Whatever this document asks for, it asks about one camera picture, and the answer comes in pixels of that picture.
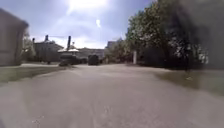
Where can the grey asphalt road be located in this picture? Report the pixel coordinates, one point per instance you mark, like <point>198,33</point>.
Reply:
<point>110,96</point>

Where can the dark vehicle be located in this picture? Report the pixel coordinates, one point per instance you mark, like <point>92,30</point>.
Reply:
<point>93,60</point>

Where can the tall dark chimney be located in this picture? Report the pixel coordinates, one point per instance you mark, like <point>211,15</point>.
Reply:
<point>69,41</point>

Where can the grass strip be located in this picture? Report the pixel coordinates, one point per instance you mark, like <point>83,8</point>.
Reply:
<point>200,81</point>
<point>20,72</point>

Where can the tree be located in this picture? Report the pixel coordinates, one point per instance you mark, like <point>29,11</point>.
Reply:
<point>28,48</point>

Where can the white post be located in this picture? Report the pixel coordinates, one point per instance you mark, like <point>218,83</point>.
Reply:
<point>135,57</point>

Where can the dark bush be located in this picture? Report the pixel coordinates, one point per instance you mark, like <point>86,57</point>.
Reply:
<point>69,60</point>

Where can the group of green trees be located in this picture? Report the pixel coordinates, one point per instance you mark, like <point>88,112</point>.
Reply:
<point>156,33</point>

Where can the grey building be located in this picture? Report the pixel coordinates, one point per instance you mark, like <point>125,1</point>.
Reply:
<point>11,40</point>

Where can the row of buildings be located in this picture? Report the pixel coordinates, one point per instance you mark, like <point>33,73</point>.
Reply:
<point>50,50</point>

